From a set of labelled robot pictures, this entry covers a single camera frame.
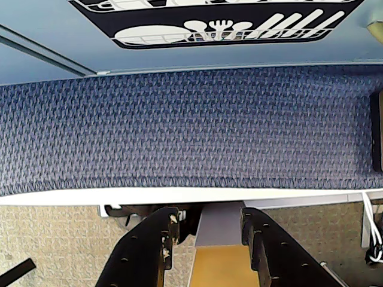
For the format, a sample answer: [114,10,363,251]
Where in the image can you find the white cable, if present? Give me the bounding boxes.
[361,191,383,265]

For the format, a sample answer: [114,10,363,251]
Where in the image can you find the black white dishes decal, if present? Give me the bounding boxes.
[69,0,364,50]

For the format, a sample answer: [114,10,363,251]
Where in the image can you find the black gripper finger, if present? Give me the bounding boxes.
[95,206,181,287]
[240,206,351,287]

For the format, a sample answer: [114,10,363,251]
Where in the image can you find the black flat strip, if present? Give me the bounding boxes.
[0,258,37,287]

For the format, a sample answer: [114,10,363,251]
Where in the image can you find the grey and yellow post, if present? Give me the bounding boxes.
[186,205,261,287]

